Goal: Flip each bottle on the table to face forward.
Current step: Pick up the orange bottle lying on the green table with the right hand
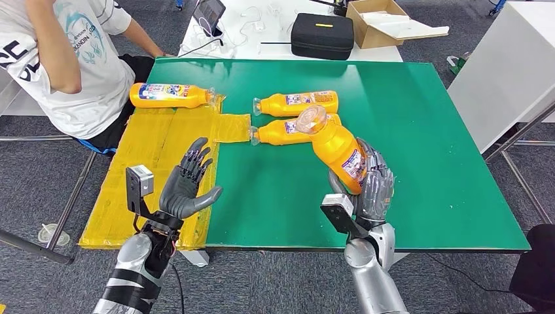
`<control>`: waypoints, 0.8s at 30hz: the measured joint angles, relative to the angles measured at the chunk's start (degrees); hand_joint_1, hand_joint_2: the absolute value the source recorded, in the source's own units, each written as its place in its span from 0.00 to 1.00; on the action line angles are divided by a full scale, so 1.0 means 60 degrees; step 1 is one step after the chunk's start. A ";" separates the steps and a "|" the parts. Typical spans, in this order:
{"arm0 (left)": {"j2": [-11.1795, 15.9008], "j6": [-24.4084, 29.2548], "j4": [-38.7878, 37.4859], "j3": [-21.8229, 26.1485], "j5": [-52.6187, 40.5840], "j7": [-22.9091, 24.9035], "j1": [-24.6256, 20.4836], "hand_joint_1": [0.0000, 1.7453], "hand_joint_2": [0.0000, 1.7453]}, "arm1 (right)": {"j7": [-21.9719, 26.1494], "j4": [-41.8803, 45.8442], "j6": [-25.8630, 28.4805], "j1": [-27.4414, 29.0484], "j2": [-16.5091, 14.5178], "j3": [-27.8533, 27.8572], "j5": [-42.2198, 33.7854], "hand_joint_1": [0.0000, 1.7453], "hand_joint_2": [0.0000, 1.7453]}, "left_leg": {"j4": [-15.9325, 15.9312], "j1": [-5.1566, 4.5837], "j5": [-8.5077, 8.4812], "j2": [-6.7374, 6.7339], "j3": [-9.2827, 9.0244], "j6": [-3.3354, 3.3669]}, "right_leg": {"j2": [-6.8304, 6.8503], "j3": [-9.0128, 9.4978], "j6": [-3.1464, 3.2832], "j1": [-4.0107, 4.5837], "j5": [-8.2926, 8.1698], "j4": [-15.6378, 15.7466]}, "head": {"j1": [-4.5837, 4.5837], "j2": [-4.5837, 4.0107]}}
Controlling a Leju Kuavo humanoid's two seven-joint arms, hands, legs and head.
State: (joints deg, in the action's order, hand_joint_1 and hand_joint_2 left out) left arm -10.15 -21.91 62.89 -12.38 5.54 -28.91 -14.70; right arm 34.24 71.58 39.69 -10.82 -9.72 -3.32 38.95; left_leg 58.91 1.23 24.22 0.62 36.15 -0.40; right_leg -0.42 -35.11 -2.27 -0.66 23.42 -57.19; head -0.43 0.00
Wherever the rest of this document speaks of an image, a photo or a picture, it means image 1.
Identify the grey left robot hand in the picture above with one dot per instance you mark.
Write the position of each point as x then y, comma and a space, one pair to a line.
184, 195

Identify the person's left hand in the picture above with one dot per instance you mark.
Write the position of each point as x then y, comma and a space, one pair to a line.
167, 55

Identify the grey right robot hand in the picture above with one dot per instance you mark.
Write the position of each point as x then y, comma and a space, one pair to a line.
377, 195

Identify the orange detergent bottle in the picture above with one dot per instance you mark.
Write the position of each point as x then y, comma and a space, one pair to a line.
277, 108
336, 151
273, 134
195, 99

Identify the person's left forearm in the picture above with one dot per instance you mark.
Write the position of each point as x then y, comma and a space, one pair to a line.
138, 38

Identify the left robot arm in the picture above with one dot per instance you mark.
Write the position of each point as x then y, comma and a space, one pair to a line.
134, 268

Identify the person's right forearm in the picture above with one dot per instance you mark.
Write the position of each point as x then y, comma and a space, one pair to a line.
56, 47

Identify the yellow plastic wrapped board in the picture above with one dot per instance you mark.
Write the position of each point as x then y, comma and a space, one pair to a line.
143, 164

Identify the white power strip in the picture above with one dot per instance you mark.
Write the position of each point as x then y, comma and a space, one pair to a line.
225, 50

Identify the black tablet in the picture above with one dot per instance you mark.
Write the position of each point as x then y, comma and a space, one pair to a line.
208, 13

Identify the white table foot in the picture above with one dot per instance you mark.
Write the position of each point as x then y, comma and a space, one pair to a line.
401, 258
195, 259

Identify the person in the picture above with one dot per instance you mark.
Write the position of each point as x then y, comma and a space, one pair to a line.
99, 86

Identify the white charger block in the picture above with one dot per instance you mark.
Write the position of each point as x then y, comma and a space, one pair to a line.
259, 26

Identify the thin black rod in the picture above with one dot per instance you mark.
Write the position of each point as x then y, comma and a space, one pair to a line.
275, 43

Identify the clear plastic lid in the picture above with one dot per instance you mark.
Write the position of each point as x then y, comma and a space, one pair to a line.
53, 235

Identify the cardboard box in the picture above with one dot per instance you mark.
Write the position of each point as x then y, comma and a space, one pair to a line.
373, 39

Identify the black carrying case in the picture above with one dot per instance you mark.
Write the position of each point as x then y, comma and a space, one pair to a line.
323, 41

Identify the white side table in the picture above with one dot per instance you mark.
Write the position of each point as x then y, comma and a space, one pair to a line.
507, 73
11, 97

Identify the white foam sheet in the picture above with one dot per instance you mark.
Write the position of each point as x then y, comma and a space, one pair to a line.
412, 29

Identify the black device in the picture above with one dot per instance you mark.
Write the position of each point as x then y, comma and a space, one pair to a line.
341, 8

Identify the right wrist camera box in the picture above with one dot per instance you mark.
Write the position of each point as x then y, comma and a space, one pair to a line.
340, 216

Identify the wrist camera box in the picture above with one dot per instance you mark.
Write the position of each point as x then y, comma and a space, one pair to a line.
340, 216
141, 182

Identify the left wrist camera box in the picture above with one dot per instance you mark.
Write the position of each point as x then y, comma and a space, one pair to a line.
141, 182

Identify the grey metal table frame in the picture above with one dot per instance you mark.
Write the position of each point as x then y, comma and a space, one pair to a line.
71, 199
520, 131

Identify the green white floor bracket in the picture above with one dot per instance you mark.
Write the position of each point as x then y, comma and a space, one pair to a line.
457, 64

